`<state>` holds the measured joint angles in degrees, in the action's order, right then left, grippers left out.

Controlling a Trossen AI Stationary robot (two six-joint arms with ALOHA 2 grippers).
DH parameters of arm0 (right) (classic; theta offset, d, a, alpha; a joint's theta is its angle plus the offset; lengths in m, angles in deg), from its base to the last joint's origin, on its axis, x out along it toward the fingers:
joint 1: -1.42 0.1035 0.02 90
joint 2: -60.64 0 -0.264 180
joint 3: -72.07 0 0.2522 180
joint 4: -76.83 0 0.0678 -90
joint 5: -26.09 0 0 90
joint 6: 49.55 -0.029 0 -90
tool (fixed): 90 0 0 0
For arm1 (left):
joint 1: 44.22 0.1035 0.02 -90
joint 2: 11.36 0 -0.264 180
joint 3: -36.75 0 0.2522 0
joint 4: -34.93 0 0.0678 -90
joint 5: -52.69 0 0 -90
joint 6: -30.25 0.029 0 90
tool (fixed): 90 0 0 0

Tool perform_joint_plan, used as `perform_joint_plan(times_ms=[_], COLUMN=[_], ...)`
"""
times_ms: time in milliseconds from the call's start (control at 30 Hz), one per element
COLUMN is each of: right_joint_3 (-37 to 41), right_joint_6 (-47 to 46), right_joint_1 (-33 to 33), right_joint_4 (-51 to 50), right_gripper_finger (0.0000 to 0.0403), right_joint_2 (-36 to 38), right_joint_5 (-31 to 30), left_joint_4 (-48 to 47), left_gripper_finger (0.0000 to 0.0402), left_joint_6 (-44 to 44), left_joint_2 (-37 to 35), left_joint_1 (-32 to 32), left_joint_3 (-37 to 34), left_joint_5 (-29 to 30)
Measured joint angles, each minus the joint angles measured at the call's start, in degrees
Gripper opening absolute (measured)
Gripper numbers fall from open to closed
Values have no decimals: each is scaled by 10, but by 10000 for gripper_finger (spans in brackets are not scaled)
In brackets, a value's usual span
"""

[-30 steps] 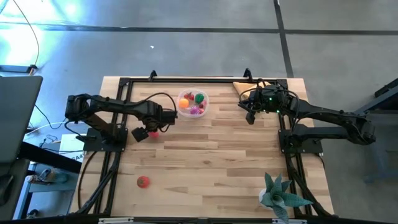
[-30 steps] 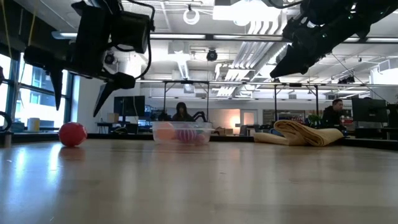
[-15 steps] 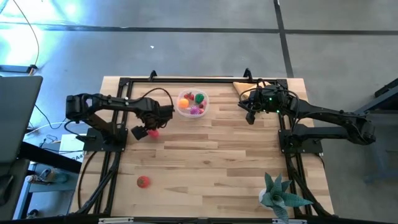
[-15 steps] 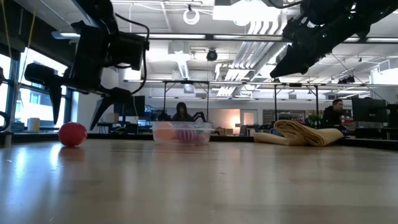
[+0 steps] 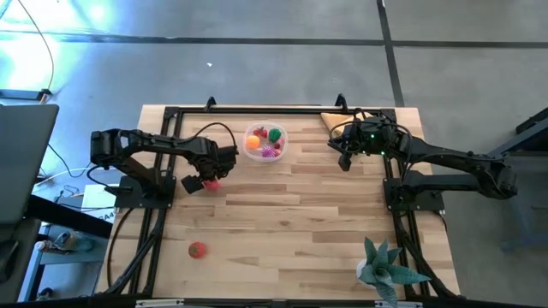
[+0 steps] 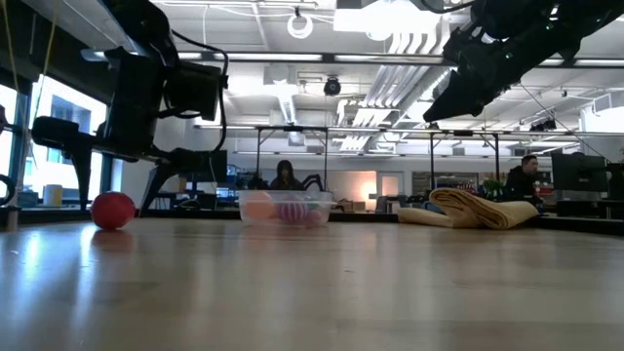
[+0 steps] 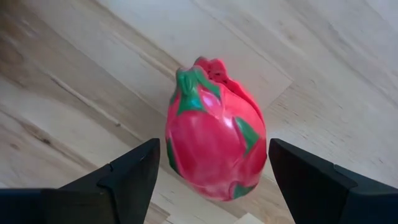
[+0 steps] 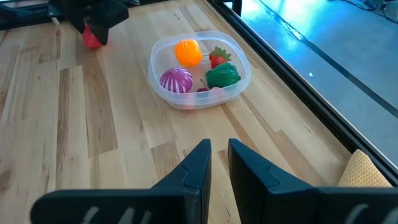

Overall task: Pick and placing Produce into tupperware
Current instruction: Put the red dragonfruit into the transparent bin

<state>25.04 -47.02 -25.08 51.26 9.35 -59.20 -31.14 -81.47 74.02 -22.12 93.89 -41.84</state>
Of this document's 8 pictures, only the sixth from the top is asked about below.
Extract clear plastic tupperware container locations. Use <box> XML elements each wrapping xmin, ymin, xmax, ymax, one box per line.
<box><xmin>237</xmin><ymin>189</ymin><xmax>335</xmax><ymax>227</ymax></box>

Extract yellow hanging cable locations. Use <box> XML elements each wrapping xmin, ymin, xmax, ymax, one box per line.
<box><xmin>2</xmin><ymin>0</ymin><xmax>58</xmax><ymax>209</ymax></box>

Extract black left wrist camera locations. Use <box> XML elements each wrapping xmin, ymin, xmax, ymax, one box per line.
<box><xmin>166</xmin><ymin>61</ymin><xmax>228</xmax><ymax>122</ymax></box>

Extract orange toy fruit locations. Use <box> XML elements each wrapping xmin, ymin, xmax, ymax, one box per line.
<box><xmin>245</xmin><ymin>191</ymin><xmax>277</xmax><ymax>220</ymax></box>

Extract white cylinder container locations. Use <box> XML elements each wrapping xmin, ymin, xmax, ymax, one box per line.
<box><xmin>42</xmin><ymin>183</ymin><xmax>64</xmax><ymax>208</ymax></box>

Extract white coiled ceiling cable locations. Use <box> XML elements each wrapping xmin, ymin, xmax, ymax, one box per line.
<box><xmin>286</xmin><ymin>13</ymin><xmax>314</xmax><ymax>40</ymax></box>

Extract black metal workstation frame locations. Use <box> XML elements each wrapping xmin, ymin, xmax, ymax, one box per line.
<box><xmin>427</xmin><ymin>128</ymin><xmax>502</xmax><ymax>197</ymax></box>
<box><xmin>253</xmin><ymin>125</ymin><xmax>330</xmax><ymax>192</ymax></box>

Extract purple striped toy fruit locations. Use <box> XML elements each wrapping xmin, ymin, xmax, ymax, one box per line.
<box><xmin>276</xmin><ymin>201</ymin><xmax>311</xmax><ymax>224</ymax></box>

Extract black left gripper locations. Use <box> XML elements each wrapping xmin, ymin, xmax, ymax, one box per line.
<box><xmin>31</xmin><ymin>48</ymin><xmax>194</xmax><ymax>215</ymax></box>

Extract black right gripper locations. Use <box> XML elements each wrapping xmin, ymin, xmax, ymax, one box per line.
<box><xmin>423</xmin><ymin>17</ymin><xmax>557</xmax><ymax>122</ymax></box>

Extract person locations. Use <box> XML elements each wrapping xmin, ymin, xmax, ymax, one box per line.
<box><xmin>504</xmin><ymin>154</ymin><xmax>545</xmax><ymax>206</ymax></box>
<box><xmin>268</xmin><ymin>159</ymin><xmax>305</xmax><ymax>191</ymax></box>

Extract black computer monitor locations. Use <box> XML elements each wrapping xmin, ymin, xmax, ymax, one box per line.
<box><xmin>606</xmin><ymin>163</ymin><xmax>624</xmax><ymax>201</ymax></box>
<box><xmin>187</xmin><ymin>149</ymin><xmax>229</xmax><ymax>184</ymax></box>
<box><xmin>552</xmin><ymin>153</ymin><xmax>608</xmax><ymax>193</ymax></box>

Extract long ceiling light fixture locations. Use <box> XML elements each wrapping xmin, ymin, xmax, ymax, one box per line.
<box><xmin>175</xmin><ymin>51</ymin><xmax>624</xmax><ymax>68</ymax></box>

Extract green background plant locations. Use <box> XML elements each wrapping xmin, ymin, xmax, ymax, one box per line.
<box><xmin>482</xmin><ymin>177</ymin><xmax>506</xmax><ymax>199</ymax></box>

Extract pinkish red round toy fruit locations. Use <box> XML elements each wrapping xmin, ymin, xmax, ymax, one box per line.
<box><xmin>90</xmin><ymin>191</ymin><xmax>137</xmax><ymax>231</ymax></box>

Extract large window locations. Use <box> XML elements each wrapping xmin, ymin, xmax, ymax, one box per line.
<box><xmin>0</xmin><ymin>72</ymin><xmax>117</xmax><ymax>207</ymax></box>

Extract folded yellow cloth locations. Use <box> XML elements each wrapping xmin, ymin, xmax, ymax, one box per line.
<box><xmin>397</xmin><ymin>187</ymin><xmax>541</xmax><ymax>231</ymax></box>

